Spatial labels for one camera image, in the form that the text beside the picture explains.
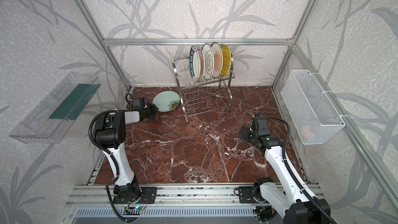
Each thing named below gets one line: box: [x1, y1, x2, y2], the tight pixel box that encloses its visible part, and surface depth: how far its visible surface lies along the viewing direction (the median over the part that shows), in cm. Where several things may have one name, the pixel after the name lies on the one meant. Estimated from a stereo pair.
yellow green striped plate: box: [220, 44, 232, 78], surface depth 84 cm
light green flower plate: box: [151, 90, 181, 113], surface depth 114 cm
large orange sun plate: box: [211, 42, 224, 79], surface depth 86 cm
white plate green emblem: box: [202, 43, 215, 81], surface depth 85 cm
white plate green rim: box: [189, 45, 201, 84], surface depth 90 cm
